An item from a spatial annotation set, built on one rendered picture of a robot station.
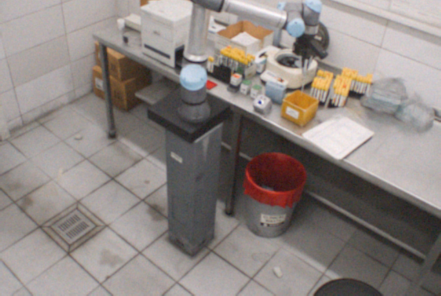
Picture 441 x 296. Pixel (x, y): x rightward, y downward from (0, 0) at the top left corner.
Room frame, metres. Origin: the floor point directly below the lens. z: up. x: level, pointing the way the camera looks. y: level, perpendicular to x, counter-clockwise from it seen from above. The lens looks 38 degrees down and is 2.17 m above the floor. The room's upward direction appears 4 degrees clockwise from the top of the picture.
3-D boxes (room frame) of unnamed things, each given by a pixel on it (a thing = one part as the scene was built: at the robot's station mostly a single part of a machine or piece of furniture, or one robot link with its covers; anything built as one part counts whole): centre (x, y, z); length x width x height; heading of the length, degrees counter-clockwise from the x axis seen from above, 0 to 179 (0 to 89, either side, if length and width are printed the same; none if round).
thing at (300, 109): (1.84, -0.42, 0.92); 0.13 x 0.13 x 0.10; 50
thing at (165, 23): (2.42, 0.27, 1.03); 0.31 x 0.27 x 0.30; 52
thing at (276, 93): (1.96, -0.30, 0.92); 0.10 x 0.07 x 0.10; 59
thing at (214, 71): (2.18, -0.02, 0.93); 0.17 x 0.09 x 0.11; 53
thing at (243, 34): (2.47, -0.15, 0.95); 0.29 x 0.25 x 0.15; 142
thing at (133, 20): (2.77, 0.56, 0.90); 0.25 x 0.11 x 0.05; 52
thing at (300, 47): (1.86, -0.39, 1.27); 0.09 x 0.08 x 0.12; 50
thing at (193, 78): (1.72, 0.11, 1.11); 0.13 x 0.12 x 0.14; 3
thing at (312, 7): (1.86, -0.39, 1.43); 0.09 x 0.08 x 0.11; 93
